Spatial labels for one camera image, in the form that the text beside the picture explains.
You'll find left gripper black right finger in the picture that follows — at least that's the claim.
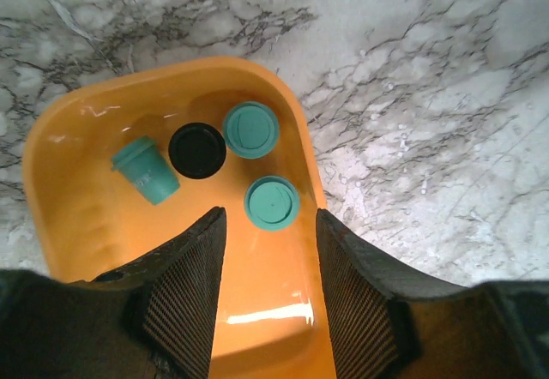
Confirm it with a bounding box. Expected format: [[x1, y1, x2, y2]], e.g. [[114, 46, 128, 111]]
[[316, 209, 548, 378]]

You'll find green capsule with chinese text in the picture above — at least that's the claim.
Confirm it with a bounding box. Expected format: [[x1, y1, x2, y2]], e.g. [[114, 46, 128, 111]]
[[244, 175, 300, 232]]

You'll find green capsule number 3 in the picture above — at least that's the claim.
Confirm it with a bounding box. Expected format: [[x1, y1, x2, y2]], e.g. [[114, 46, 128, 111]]
[[223, 101, 280, 159]]

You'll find black coffee capsule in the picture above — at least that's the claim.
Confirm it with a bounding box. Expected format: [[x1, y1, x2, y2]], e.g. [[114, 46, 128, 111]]
[[168, 123, 226, 179]]

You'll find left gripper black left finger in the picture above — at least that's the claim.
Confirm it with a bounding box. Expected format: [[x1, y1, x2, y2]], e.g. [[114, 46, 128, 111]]
[[1, 207, 226, 378]]

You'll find orange plastic storage basket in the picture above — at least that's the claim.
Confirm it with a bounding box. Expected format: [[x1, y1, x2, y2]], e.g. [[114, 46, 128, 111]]
[[22, 57, 335, 378]]

